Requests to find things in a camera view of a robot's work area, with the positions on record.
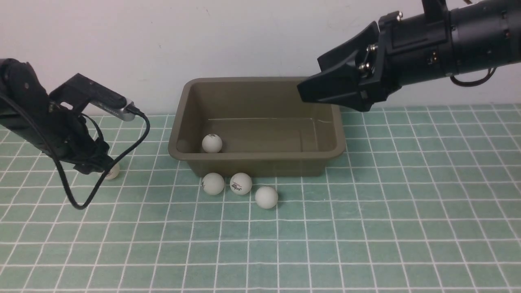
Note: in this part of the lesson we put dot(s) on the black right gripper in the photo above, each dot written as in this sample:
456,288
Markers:
381,59

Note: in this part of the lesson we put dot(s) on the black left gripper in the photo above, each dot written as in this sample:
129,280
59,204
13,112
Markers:
82,144

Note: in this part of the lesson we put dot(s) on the plain white ball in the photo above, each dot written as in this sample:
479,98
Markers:
266,197

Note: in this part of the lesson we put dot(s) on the white logo ball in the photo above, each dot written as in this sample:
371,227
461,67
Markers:
213,183
241,184

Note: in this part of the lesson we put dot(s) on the olive plastic bin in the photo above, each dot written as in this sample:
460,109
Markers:
267,131

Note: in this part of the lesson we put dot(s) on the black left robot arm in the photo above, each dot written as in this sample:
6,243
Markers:
26,108

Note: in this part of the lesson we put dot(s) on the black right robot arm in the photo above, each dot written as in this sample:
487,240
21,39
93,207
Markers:
465,44

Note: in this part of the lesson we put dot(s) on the green checkered tablecloth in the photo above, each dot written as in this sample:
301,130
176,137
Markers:
424,200

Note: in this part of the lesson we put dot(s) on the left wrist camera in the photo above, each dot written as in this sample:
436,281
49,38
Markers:
80,91

